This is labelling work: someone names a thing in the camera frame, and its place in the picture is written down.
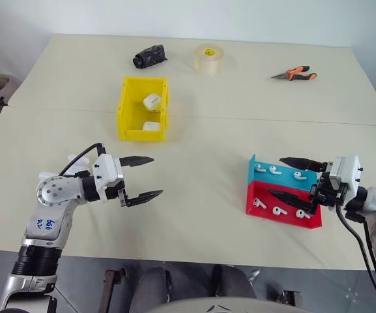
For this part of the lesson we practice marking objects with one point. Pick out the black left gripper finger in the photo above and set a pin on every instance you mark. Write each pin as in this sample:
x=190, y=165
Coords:
x=135, y=161
x=142, y=198

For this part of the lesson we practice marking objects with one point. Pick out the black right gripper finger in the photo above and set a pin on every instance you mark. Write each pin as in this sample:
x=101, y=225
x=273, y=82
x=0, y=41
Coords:
x=300, y=163
x=288, y=197

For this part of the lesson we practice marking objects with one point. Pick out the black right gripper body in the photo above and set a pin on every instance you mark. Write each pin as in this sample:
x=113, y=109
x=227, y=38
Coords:
x=327, y=192

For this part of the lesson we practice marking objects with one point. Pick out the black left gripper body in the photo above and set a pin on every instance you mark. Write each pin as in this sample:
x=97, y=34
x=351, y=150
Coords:
x=113, y=192

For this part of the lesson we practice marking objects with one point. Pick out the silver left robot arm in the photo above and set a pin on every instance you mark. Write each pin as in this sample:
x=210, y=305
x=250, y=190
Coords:
x=57, y=192

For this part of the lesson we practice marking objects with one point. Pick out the yellow plastic bin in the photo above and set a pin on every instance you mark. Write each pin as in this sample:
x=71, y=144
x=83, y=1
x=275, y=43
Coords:
x=125, y=111

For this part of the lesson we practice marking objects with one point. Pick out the white wireless earbud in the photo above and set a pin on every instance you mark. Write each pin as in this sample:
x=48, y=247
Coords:
x=298, y=175
x=259, y=168
x=273, y=169
x=279, y=210
x=259, y=203
x=301, y=214

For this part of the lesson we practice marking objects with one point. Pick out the blue plastic tray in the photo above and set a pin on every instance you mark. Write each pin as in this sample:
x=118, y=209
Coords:
x=283, y=179

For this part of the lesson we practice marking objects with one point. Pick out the red and blue earbud tray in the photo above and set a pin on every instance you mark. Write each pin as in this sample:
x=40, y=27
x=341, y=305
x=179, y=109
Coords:
x=285, y=220

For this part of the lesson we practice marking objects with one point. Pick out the orange black needle-nose pliers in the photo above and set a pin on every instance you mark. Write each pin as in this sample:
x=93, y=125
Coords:
x=288, y=75

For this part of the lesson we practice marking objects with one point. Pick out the black rolled plastic bag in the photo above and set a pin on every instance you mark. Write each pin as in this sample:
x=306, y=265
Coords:
x=150, y=57

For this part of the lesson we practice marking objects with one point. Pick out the clear packing tape roll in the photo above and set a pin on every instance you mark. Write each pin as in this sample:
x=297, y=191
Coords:
x=208, y=62

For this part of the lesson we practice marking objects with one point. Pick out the white curved robot body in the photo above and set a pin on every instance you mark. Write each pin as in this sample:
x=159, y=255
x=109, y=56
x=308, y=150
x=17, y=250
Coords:
x=226, y=306

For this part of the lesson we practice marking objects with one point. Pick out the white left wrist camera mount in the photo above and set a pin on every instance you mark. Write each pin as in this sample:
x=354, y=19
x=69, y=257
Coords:
x=107, y=169

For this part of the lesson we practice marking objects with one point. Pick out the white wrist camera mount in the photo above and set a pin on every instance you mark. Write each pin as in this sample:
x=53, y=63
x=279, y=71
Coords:
x=347, y=171
x=107, y=169

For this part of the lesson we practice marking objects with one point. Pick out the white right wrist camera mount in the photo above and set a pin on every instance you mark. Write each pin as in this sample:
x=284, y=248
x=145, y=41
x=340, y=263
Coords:
x=347, y=171

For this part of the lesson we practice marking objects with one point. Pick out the rusty metal bracket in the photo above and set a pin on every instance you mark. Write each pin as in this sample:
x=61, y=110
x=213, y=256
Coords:
x=109, y=288

